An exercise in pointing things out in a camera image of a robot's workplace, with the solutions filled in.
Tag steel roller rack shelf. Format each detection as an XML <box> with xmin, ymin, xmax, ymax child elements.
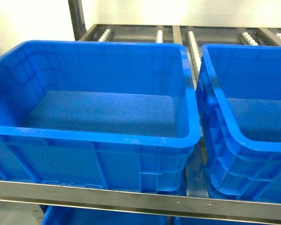
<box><xmin>0</xmin><ymin>0</ymin><xmax>281</xmax><ymax>224</ymax></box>

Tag large blue crate right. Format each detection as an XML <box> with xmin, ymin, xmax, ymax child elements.
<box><xmin>196</xmin><ymin>44</ymin><xmax>281</xmax><ymax>203</ymax></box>

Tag large blue crate left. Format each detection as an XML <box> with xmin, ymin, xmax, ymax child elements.
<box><xmin>0</xmin><ymin>41</ymin><xmax>200</xmax><ymax>193</ymax></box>

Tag large blue crate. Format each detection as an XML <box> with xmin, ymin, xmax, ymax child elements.
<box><xmin>196</xmin><ymin>44</ymin><xmax>281</xmax><ymax>203</ymax></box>
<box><xmin>0</xmin><ymin>41</ymin><xmax>200</xmax><ymax>193</ymax></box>

